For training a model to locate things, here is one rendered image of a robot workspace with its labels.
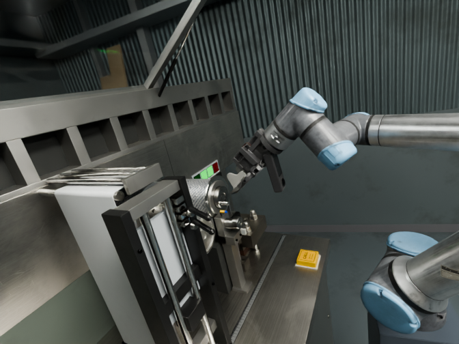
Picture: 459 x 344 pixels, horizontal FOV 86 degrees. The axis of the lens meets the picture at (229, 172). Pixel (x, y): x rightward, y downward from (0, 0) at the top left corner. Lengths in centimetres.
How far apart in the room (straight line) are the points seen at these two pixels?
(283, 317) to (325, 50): 200
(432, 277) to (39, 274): 92
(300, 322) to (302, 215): 194
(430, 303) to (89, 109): 102
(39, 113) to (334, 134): 77
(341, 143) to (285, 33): 188
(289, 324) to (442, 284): 43
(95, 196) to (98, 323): 54
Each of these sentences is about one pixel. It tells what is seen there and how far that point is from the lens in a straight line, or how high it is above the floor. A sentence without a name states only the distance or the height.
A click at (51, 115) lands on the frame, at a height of 162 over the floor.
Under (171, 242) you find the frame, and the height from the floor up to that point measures 131.
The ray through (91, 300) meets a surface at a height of 104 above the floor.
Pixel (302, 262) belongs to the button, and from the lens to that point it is 103.
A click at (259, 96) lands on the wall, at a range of 241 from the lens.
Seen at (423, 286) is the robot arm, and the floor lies 115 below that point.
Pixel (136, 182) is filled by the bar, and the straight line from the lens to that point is 56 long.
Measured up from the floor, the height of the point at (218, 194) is 127.
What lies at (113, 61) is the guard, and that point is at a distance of 92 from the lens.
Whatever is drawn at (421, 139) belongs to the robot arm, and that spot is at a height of 141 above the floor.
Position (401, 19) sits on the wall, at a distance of 245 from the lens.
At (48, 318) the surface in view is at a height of 109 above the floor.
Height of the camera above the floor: 158
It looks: 18 degrees down
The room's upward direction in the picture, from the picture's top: 12 degrees counter-clockwise
